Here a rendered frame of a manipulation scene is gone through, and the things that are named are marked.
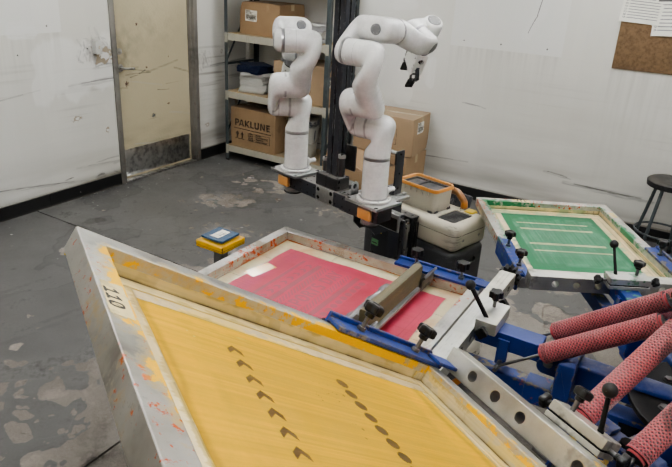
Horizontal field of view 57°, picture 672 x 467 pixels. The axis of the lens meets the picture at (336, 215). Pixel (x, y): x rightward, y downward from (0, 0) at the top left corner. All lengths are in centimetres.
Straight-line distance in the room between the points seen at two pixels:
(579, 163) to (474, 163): 91
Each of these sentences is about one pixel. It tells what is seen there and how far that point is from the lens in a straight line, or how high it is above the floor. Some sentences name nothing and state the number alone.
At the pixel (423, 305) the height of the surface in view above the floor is 95.
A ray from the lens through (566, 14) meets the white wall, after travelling 538.
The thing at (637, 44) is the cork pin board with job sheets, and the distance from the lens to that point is 530.
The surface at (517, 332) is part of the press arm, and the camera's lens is 172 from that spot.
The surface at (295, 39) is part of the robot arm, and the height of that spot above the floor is 167.
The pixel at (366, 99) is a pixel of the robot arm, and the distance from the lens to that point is 202.
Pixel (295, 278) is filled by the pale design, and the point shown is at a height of 96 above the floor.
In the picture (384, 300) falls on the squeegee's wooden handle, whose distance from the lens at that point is 174.
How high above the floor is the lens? 191
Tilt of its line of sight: 22 degrees down
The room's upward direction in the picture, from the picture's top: 3 degrees clockwise
